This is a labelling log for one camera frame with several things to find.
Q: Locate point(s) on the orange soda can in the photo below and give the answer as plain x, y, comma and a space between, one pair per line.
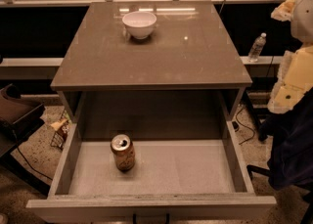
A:
123, 152

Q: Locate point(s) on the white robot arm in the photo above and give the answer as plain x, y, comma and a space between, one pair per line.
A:
295, 74

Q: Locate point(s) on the grey cabinet counter top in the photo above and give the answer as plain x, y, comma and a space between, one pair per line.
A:
188, 49

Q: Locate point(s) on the open grey top drawer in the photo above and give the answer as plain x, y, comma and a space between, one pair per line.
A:
171, 180

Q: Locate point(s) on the white ceramic bowl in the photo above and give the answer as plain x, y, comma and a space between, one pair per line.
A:
139, 24

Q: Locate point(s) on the clear plastic water bottle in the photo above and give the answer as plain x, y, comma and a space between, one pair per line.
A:
257, 47

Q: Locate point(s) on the dark office chair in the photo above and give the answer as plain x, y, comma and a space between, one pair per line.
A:
19, 119

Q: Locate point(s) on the dark blue cloth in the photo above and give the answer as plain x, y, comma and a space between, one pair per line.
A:
291, 159

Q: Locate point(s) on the wire basket with snacks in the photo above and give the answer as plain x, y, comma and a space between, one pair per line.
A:
61, 129

